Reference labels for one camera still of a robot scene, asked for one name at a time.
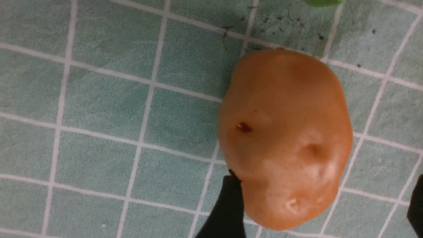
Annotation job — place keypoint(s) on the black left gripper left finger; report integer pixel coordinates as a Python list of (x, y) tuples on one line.
[(226, 219)]

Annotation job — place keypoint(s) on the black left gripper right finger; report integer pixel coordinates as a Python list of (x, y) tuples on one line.
[(415, 210)]

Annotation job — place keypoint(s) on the brown potato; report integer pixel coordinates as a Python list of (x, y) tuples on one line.
[(284, 130)]

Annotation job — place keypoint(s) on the green checkered tablecloth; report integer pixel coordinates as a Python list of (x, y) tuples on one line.
[(108, 111)]

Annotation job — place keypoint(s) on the green foam cube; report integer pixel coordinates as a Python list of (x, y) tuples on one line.
[(323, 3)]

